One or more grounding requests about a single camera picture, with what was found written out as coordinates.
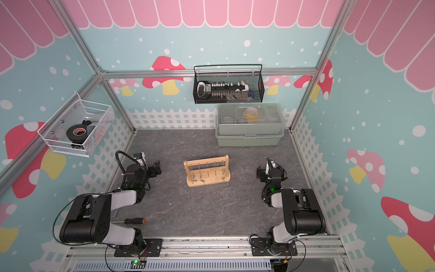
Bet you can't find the wooden jewelry display stand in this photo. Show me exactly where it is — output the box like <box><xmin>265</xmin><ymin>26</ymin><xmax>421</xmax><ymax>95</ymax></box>
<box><xmin>184</xmin><ymin>155</ymin><xmax>231</xmax><ymax>187</ymax></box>

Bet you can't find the yellow item in box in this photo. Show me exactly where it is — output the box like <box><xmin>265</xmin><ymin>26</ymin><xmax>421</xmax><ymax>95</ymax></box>
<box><xmin>244</xmin><ymin>107</ymin><xmax>259</xmax><ymax>120</ymax></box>

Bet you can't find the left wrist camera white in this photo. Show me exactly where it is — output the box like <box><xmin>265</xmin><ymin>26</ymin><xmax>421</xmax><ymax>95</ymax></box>
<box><xmin>134</xmin><ymin>152</ymin><xmax>146</xmax><ymax>166</ymax></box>

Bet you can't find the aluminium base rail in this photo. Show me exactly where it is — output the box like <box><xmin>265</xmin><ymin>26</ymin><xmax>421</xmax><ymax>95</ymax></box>
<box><xmin>60</xmin><ymin>235</ymin><xmax>353</xmax><ymax>272</ymax></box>

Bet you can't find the green plastic storage box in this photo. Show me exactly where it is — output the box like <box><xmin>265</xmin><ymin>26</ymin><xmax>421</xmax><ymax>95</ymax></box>
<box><xmin>215</xmin><ymin>104</ymin><xmax>287</xmax><ymax>147</ymax></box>

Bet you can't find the black tape roll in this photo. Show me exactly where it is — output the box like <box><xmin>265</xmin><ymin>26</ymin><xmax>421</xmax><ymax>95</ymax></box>
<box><xmin>66</xmin><ymin>124</ymin><xmax>88</xmax><ymax>145</ymax></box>

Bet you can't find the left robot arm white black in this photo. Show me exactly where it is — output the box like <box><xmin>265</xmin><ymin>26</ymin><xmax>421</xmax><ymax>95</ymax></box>
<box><xmin>52</xmin><ymin>151</ymin><xmax>163</xmax><ymax>260</ymax></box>

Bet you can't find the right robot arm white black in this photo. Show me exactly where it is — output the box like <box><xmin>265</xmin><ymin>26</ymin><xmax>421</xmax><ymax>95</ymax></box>
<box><xmin>248</xmin><ymin>156</ymin><xmax>326</xmax><ymax>257</ymax></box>

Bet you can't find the black wire mesh basket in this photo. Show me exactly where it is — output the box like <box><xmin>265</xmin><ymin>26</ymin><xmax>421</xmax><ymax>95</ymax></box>
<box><xmin>193</xmin><ymin>64</ymin><xmax>265</xmax><ymax>104</ymax></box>

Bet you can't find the green circuit board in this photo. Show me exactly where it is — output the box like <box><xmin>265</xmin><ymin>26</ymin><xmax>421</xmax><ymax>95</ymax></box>
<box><xmin>130</xmin><ymin>260</ymin><xmax>147</xmax><ymax>270</ymax></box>

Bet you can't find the white black device in basket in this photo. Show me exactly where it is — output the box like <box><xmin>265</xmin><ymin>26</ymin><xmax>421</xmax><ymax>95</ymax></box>
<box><xmin>193</xmin><ymin>81</ymin><xmax>250</xmax><ymax>101</ymax></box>

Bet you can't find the yellow black screwdriver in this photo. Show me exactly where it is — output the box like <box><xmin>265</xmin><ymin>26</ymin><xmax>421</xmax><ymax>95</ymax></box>
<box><xmin>111</xmin><ymin>218</ymin><xmax>146</xmax><ymax>225</ymax></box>

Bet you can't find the white wire basket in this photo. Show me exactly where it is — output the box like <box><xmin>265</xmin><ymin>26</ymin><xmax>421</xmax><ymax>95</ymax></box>
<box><xmin>37</xmin><ymin>94</ymin><xmax>115</xmax><ymax>158</ymax></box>

